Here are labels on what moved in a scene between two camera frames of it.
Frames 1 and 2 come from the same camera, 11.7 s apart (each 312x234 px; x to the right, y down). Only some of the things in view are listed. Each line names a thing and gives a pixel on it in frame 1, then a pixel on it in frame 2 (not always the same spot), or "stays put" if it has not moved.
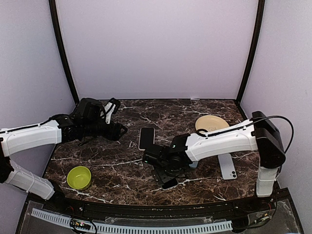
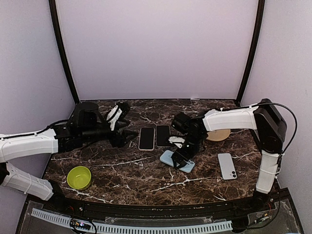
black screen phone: x=170 y=184 → x=163 y=135
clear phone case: x=170 y=184 → x=163 y=136
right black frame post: x=260 y=13 stays put
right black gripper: x=161 y=177 → x=185 y=156
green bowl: x=79 y=177 stays put
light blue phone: x=227 y=165 stays put
